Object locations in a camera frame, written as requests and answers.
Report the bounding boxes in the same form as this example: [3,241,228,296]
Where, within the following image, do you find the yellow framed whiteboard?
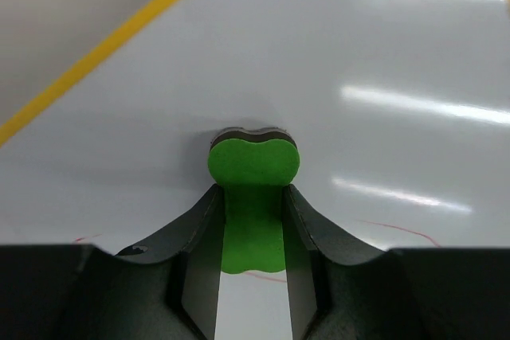
[1,0,509,339]

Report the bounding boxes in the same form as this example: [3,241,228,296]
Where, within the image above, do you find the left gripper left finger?
[1,186,223,339]

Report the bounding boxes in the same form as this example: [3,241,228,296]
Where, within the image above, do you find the green whiteboard eraser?
[207,127,300,275]

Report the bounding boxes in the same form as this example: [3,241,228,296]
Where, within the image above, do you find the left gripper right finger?
[282,186,509,339]

